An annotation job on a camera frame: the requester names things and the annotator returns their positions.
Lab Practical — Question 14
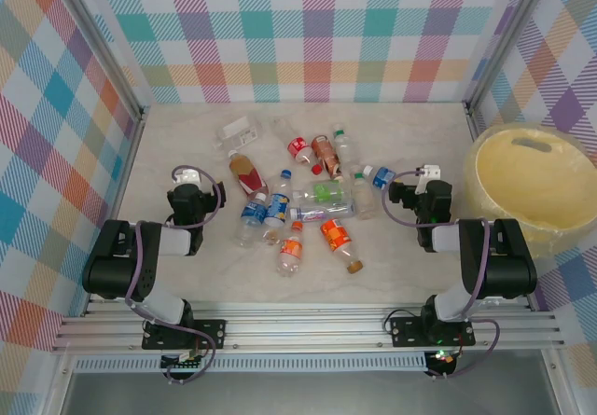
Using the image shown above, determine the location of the blue label white-capped bottle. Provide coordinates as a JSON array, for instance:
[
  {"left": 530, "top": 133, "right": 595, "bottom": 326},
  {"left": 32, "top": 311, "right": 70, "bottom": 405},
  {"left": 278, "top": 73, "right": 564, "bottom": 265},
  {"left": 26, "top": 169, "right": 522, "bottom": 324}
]
[{"left": 362, "top": 164, "right": 397, "bottom": 190}]

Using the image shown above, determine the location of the red-brown iced tea bottle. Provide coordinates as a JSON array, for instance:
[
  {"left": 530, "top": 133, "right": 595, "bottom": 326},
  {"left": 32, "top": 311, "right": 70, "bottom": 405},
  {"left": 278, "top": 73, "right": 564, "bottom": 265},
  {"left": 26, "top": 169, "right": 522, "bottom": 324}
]
[{"left": 227, "top": 149, "right": 271, "bottom": 200}]

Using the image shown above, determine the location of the beige bottle green-white cap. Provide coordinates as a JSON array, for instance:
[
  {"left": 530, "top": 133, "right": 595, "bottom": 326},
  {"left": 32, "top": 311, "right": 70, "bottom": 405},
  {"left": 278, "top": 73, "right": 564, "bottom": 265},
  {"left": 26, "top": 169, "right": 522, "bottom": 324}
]
[{"left": 349, "top": 172, "right": 378, "bottom": 221}]

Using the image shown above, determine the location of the blue Pepsi label bottle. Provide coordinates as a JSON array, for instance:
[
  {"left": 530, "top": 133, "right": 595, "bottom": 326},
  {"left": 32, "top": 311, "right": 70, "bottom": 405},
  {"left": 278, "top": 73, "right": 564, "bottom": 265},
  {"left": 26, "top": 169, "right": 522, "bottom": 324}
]
[{"left": 232, "top": 190, "right": 270, "bottom": 249}]

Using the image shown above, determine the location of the blue-capped blue label bottle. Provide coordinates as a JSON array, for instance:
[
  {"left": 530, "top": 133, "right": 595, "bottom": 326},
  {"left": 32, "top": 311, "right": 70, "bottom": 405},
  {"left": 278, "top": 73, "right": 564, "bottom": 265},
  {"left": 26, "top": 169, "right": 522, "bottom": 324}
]
[{"left": 261, "top": 168, "right": 294, "bottom": 247}]

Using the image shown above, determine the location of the clear bottle white label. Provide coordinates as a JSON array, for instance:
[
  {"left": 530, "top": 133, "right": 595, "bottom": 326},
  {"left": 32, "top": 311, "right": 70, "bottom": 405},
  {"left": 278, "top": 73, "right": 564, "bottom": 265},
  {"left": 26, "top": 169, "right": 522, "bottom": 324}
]
[{"left": 213, "top": 116, "right": 260, "bottom": 151}]

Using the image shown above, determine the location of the orange label brown-capped bottle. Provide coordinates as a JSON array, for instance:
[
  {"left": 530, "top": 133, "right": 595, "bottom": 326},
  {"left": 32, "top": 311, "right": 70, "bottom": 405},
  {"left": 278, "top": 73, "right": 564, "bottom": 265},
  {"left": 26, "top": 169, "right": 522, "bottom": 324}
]
[{"left": 319, "top": 217, "right": 365, "bottom": 275}]

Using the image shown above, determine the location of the clear bottle green label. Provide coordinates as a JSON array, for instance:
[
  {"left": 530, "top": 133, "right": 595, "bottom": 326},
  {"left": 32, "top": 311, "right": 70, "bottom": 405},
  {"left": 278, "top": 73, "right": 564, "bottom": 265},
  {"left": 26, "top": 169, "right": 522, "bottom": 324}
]
[{"left": 291, "top": 180, "right": 356, "bottom": 205}]

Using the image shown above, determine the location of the clear bottle purple label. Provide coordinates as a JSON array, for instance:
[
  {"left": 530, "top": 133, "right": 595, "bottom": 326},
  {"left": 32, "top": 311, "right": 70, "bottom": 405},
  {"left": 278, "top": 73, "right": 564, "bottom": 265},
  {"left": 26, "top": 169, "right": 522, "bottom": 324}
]
[{"left": 288, "top": 202, "right": 358, "bottom": 223}]

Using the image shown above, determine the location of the orange label orange-capped bottle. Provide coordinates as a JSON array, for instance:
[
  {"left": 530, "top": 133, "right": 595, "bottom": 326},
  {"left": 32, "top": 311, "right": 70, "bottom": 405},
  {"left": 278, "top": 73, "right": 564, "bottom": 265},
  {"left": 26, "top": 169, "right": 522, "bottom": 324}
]
[{"left": 275, "top": 220, "right": 306, "bottom": 279}]

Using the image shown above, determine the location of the red Coca-Cola label bottle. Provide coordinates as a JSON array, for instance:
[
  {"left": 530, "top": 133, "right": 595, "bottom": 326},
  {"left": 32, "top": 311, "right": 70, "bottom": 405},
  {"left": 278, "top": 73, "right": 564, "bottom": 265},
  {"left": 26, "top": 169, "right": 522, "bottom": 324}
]
[{"left": 286, "top": 135, "right": 325, "bottom": 175}]

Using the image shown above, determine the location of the yellow round bin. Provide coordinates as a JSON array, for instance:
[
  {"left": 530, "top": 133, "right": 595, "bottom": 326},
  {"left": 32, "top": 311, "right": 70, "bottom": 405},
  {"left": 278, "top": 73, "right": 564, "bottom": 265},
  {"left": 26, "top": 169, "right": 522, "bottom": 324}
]
[{"left": 465, "top": 124, "right": 597, "bottom": 260}]

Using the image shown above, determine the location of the clear bottle green cap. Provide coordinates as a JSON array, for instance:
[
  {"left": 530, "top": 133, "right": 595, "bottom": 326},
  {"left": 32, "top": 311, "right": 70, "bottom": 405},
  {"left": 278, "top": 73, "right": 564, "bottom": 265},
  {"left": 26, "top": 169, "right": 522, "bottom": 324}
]
[{"left": 331, "top": 127, "right": 363, "bottom": 169}]

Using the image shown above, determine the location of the brown Nestea label bottle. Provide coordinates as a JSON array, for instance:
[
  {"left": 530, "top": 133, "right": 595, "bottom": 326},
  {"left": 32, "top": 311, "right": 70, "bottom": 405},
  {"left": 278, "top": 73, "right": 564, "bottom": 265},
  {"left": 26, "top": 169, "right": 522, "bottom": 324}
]
[{"left": 311, "top": 133, "right": 345, "bottom": 181}]

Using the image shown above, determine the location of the small circuit board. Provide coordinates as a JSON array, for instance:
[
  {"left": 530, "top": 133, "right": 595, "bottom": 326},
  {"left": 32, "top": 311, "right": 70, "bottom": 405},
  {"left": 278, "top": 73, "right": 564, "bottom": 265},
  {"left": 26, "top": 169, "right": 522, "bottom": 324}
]
[
  {"left": 160, "top": 353, "right": 206, "bottom": 372},
  {"left": 427, "top": 349, "right": 458, "bottom": 369}
]

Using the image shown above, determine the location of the grey metal shelf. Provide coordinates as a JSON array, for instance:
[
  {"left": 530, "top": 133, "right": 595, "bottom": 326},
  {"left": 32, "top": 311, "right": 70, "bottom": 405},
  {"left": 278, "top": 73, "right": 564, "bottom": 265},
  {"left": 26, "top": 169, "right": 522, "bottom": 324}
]
[{"left": 60, "top": 371, "right": 561, "bottom": 415}]

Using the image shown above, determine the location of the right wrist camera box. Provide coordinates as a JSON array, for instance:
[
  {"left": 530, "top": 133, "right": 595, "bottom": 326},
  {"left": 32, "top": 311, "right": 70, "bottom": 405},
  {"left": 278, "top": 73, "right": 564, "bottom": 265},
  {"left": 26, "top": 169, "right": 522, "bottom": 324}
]
[{"left": 416, "top": 163, "right": 443, "bottom": 197}]

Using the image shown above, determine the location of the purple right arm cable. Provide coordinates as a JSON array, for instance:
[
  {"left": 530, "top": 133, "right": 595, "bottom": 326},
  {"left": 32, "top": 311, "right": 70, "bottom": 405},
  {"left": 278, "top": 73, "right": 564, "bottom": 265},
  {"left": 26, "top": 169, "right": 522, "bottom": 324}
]
[{"left": 381, "top": 167, "right": 503, "bottom": 381}]

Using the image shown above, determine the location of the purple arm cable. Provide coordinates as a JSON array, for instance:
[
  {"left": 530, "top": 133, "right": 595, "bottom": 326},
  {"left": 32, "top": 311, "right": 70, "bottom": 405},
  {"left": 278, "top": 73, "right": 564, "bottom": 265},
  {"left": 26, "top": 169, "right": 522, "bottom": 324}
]
[
  {"left": 381, "top": 167, "right": 503, "bottom": 381},
  {"left": 124, "top": 165, "right": 223, "bottom": 386}
]

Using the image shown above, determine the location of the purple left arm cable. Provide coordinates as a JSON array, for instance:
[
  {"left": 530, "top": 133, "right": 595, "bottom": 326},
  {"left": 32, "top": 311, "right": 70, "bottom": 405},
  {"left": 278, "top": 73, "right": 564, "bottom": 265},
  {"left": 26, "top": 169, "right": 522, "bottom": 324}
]
[{"left": 124, "top": 165, "right": 223, "bottom": 386}]

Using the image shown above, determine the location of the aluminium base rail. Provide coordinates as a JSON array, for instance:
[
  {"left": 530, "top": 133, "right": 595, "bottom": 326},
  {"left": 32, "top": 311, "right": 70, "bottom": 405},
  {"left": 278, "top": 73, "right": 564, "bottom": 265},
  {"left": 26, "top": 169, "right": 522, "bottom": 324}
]
[{"left": 49, "top": 298, "right": 566, "bottom": 355}]

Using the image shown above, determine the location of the white slotted cable duct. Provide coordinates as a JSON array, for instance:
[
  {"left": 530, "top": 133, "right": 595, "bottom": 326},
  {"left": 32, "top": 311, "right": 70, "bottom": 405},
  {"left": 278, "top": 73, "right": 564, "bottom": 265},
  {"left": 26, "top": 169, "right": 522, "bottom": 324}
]
[{"left": 73, "top": 356, "right": 429, "bottom": 374}]

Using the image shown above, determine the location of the aluminium frame post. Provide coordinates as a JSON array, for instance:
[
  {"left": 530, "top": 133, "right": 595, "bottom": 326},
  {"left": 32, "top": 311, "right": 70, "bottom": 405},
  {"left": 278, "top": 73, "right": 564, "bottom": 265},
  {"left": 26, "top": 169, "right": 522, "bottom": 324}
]
[
  {"left": 49, "top": 0, "right": 150, "bottom": 120},
  {"left": 464, "top": 0, "right": 556, "bottom": 113}
]

